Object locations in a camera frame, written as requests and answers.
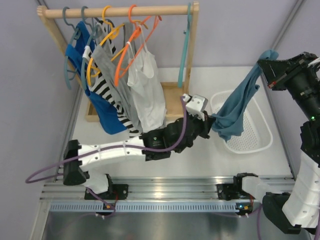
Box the white perforated plastic basket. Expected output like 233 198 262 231
214 97 273 154

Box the teal plastic hanger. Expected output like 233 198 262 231
177 2 192 88

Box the yellow plastic hanger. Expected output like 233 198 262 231
86 5 125 87

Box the black white striped tank top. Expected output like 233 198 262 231
89 20 142 138

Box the grey tank top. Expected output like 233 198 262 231
90 21 146 133

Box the orange plastic hanger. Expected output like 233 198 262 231
114 3 163 88

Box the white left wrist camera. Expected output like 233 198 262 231
182 93 208 121

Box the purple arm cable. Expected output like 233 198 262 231
25 97 188 213
239 199 266 240

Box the royal blue tank top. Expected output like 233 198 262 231
71 21 126 135

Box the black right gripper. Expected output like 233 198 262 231
256 49 320 118

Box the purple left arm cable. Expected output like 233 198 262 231
25 97 188 213

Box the grey blue hanger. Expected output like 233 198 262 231
62 6 81 90
80 6 99 91

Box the teal blue tank top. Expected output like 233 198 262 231
211 63 263 142

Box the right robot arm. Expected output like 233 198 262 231
212 49 320 239

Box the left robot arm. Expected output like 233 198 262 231
62 111 216 199

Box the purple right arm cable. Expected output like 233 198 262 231
239 199 266 240

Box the wooden clothes rack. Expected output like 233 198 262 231
36 1 199 121

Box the white slotted cable duct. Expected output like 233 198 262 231
49 201 252 213

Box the aluminium mounting rail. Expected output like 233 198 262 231
39 175 296 201

